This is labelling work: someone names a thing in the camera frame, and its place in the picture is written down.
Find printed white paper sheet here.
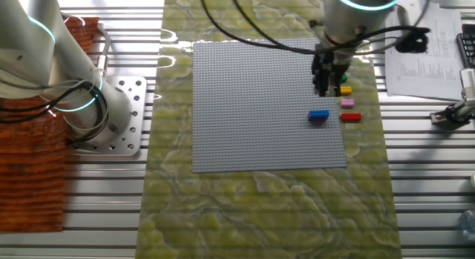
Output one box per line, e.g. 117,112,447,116
384,1,465,101

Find grey base hose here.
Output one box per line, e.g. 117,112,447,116
96,24,112,79

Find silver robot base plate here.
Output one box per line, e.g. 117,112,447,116
72,75,148,157

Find black base cable bundle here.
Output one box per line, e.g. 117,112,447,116
0,79,111,145

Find white camera on bracket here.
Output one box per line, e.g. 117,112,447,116
429,68,475,127

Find black keyboard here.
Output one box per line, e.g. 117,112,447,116
455,23,475,69

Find green marble pattern mat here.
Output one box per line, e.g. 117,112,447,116
135,0,404,259

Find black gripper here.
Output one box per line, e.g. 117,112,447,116
311,50,352,98

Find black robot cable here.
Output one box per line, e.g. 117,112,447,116
199,0,322,55
228,0,431,55

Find blue long Lego brick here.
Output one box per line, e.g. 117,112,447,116
307,109,330,122

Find silver mount bracket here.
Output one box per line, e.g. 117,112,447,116
395,0,423,28

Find grey Lego baseplate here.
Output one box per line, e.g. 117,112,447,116
191,38,348,174

